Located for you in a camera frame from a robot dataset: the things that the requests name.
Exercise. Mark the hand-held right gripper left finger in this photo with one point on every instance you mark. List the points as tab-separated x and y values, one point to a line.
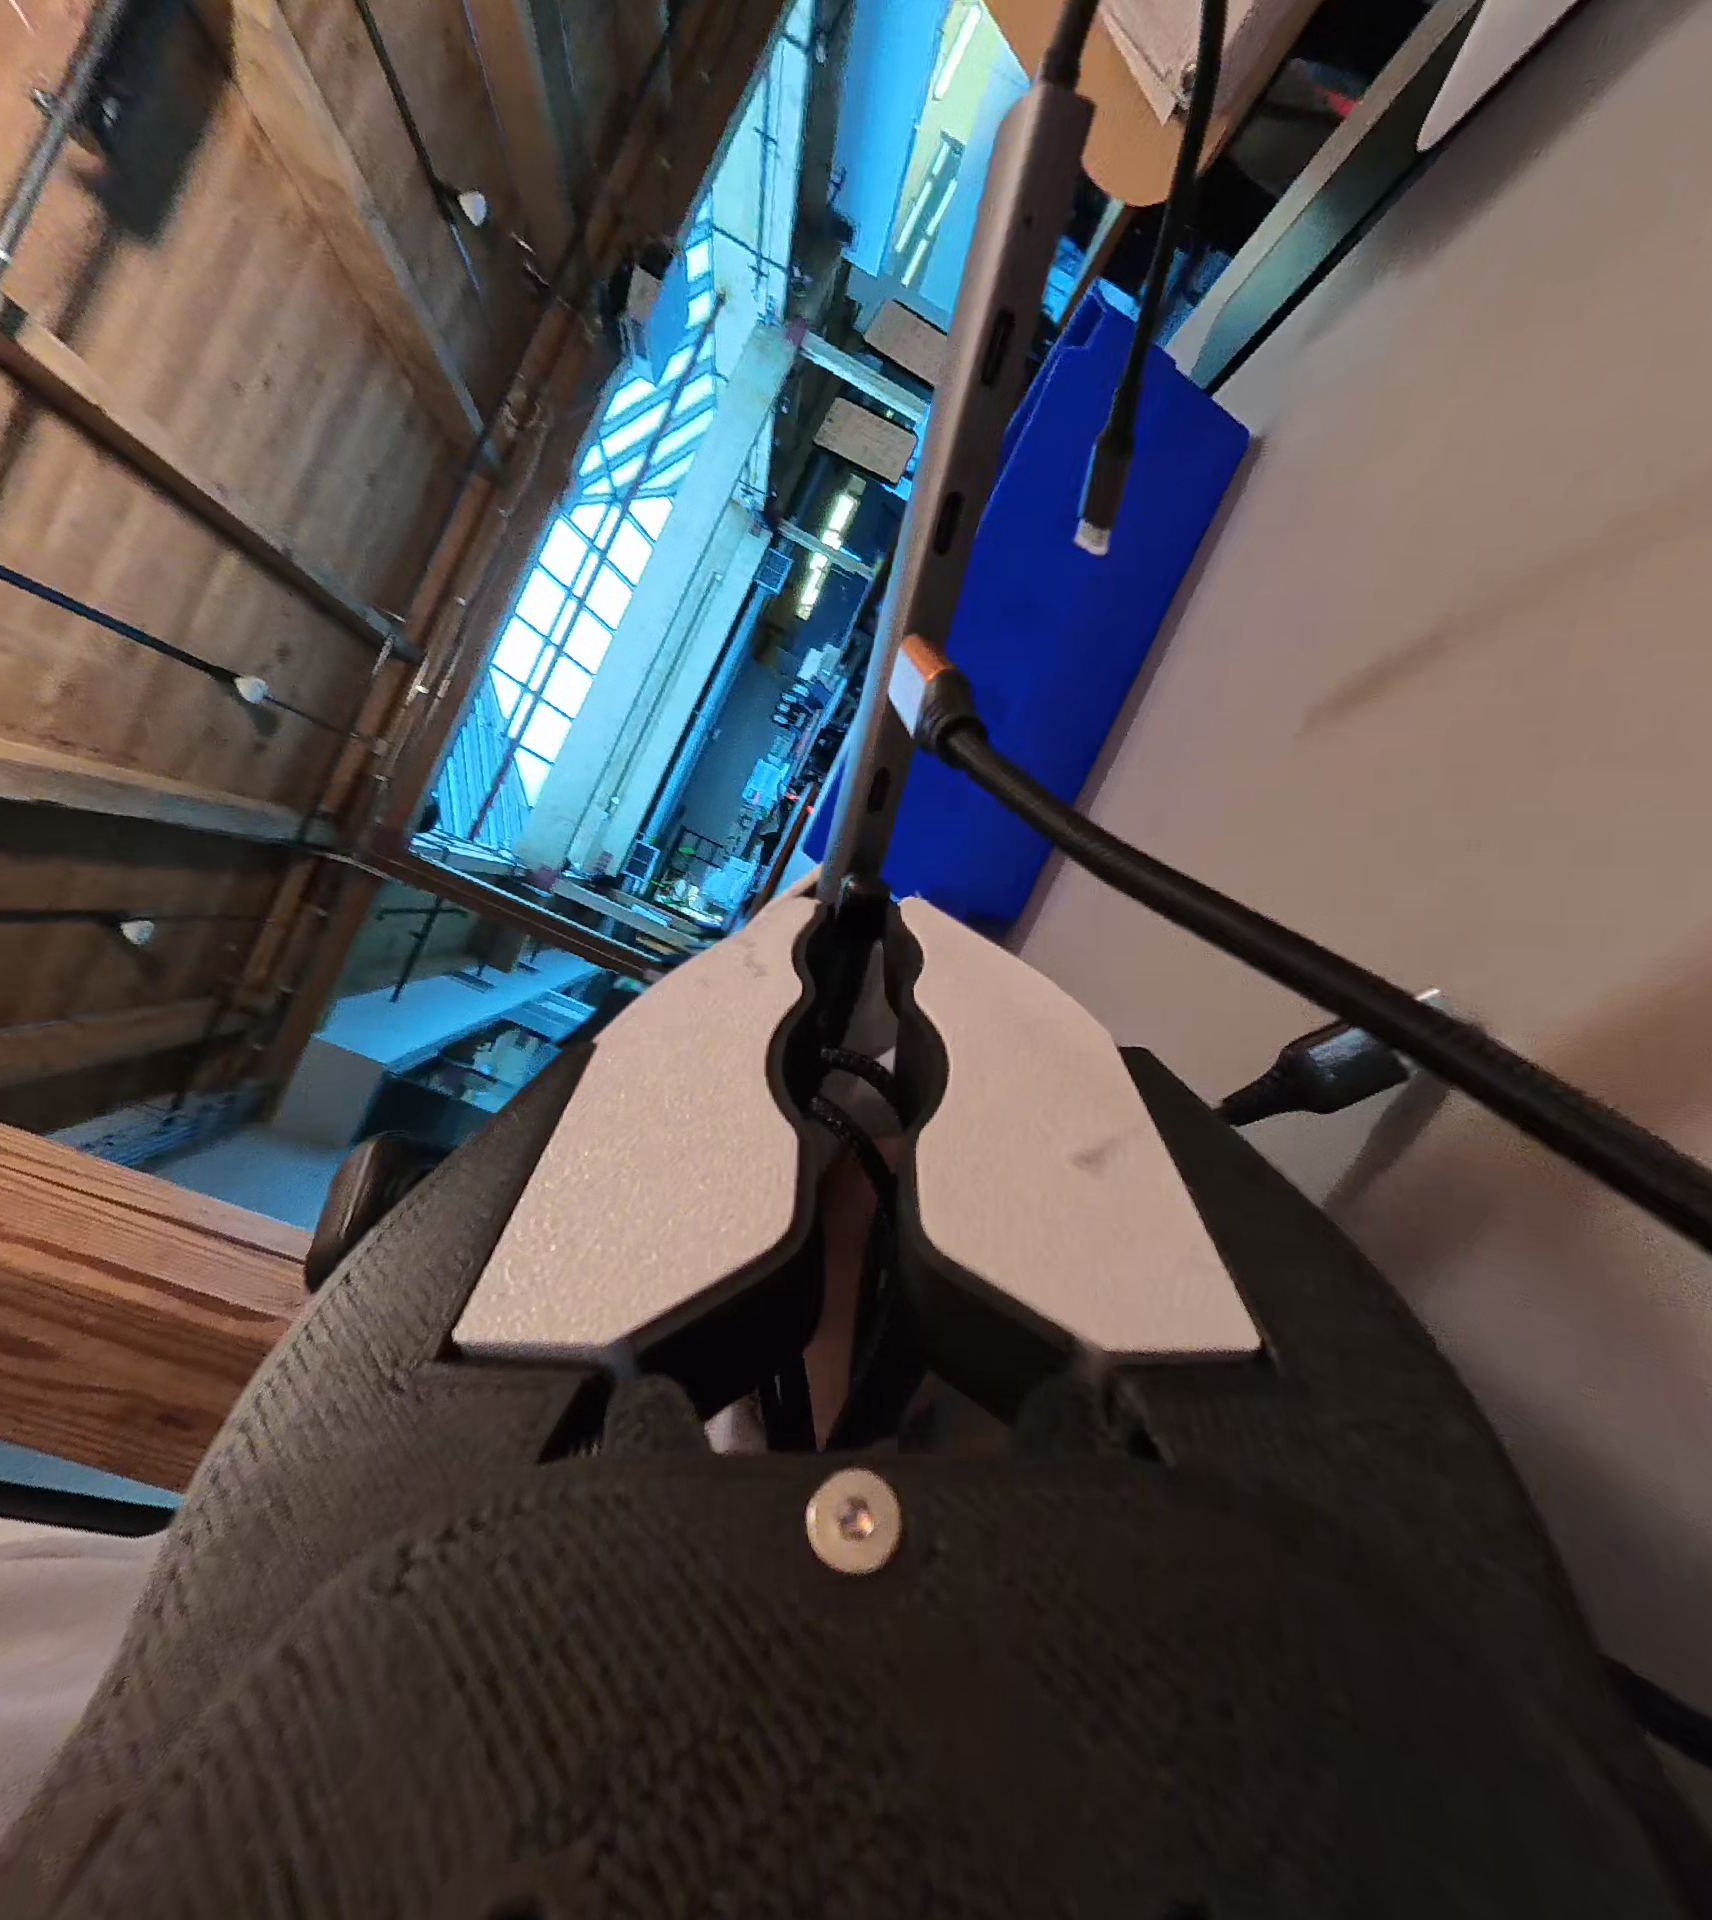
646	1200

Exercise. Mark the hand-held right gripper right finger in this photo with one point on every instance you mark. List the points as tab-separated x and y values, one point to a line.
1067	1200

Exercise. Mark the blue plastic bin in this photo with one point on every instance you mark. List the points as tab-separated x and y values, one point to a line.
1067	674

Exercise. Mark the dark grey USB hub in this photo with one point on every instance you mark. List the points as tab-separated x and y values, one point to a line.
961	495

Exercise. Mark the grey desk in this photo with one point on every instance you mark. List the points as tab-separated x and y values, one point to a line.
1546	524

